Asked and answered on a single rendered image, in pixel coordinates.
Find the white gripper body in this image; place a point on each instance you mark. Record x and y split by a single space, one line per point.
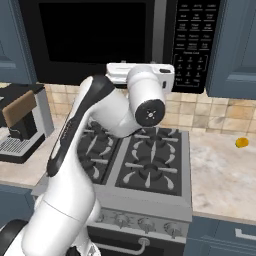
116 72

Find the black microwave door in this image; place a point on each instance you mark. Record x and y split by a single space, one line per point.
93 33

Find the black and silver coffee machine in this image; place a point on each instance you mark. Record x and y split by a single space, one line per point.
23 126

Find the blue drawer front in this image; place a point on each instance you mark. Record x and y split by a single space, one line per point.
216 238

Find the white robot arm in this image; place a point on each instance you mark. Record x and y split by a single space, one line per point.
71 186

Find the black microwave oven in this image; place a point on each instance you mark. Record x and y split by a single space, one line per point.
195 40

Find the silver stove with black hob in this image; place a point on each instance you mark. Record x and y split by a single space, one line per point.
150 166

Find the yellow round fruit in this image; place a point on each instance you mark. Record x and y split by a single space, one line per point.
242 142

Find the silver stove knob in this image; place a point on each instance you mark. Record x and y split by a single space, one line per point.
173 229
100 218
121 220
146 225

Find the blue base cupboard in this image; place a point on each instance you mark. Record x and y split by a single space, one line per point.
13 206

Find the blue wall cupboard door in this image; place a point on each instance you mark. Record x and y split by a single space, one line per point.
13 40
233 50

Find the black oven door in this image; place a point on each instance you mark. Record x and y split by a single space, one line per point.
166 248

